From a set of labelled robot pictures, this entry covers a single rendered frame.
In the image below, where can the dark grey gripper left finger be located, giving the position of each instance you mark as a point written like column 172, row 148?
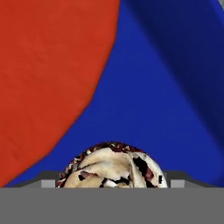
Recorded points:
column 46, row 179

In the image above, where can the blue tray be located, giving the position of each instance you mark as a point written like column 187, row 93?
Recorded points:
column 151, row 96

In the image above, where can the red bowl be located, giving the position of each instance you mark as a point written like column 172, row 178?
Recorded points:
column 46, row 75

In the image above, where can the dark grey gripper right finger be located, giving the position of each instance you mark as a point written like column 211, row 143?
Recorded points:
column 180, row 178

